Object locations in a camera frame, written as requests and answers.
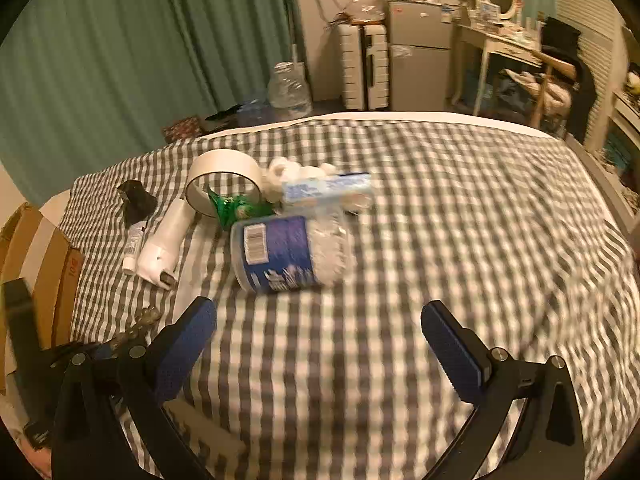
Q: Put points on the white tape roll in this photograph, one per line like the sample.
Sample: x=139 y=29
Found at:
x=220 y=162

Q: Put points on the red patterned box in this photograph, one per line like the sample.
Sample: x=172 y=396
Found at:
x=182 y=127

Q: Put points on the pile of light clothes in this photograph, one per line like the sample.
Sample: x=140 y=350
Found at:
x=542 y=91

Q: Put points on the white louvered door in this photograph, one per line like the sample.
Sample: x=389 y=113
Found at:
x=592 y=35

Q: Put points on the blue plastic bag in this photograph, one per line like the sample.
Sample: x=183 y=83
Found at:
x=252 y=107

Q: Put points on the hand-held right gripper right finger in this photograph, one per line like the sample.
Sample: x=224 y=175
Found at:
x=452 y=355

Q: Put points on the large clear water bottle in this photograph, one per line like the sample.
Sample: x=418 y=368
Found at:
x=289 y=87

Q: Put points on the green curtain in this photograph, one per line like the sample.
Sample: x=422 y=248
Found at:
x=125 y=60

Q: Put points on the white suitcase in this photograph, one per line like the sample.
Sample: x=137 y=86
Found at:
x=376 y=67
x=350 y=67

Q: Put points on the black chair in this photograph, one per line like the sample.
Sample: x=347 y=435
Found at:
x=567 y=60

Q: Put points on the silver mini fridge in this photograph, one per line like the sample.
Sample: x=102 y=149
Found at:
x=419 y=55

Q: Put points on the white handheld flashlight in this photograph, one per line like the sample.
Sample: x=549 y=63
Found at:
x=161 y=245

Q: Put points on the blue-labelled clear plastic jar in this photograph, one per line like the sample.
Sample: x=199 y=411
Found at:
x=287 y=252

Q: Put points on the brown cardboard box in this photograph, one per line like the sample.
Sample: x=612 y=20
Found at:
x=37 y=270

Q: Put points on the small black clip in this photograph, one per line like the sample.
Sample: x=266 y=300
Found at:
x=136 y=201

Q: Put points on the white vanity table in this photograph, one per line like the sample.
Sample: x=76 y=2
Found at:
x=500 y=47

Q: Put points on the grey checkered cloth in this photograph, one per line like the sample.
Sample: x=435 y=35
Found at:
x=400 y=220

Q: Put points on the small white tube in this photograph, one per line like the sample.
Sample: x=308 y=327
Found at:
x=134 y=247

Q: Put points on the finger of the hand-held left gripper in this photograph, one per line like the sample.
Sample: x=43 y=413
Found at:
x=102 y=351

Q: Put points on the pack of white cotton rolls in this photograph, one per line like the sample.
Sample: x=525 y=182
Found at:
x=320 y=190

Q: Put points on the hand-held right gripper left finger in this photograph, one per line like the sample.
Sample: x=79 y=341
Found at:
x=184 y=357

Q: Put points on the green snack packet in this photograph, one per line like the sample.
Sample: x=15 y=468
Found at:
x=226 y=209

